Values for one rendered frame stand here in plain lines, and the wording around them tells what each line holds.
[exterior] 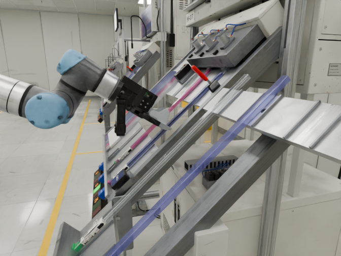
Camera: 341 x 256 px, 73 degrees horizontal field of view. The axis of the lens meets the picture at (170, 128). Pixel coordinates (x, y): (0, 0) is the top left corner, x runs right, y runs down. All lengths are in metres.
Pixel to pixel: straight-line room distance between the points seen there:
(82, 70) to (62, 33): 8.90
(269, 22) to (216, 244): 0.61
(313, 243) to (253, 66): 0.78
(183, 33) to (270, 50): 1.49
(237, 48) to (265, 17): 0.11
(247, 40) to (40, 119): 0.59
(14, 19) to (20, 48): 0.92
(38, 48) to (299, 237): 9.31
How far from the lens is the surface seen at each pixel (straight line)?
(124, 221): 0.68
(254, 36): 0.79
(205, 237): 0.43
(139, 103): 0.68
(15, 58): 9.80
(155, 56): 2.10
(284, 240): 1.08
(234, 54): 0.75
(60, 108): 0.54
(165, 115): 0.71
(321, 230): 1.20
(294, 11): 0.77
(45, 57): 9.58
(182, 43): 2.19
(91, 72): 0.66
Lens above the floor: 1.08
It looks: 14 degrees down
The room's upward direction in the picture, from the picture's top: straight up
